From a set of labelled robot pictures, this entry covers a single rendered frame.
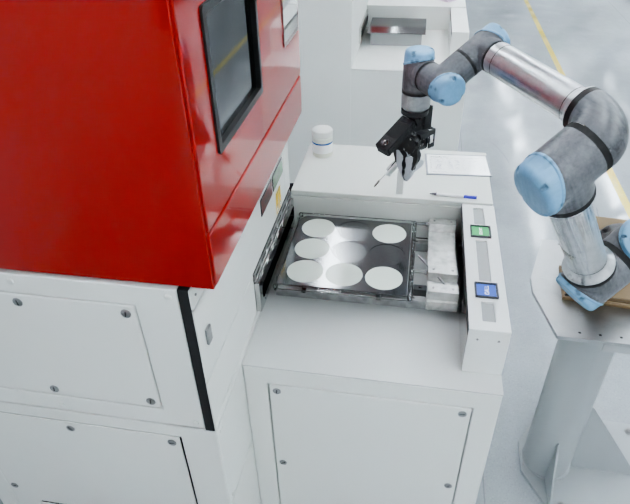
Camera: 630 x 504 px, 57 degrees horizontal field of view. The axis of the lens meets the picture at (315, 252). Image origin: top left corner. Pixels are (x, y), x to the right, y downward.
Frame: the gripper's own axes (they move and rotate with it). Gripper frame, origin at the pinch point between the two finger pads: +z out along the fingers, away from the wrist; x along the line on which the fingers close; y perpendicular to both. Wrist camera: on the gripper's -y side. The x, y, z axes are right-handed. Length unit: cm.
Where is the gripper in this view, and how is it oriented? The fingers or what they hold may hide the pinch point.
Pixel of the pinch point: (404, 177)
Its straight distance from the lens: 165.1
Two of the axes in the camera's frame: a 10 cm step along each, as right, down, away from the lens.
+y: 7.8, -4.0, 4.9
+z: 0.3, 7.9, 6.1
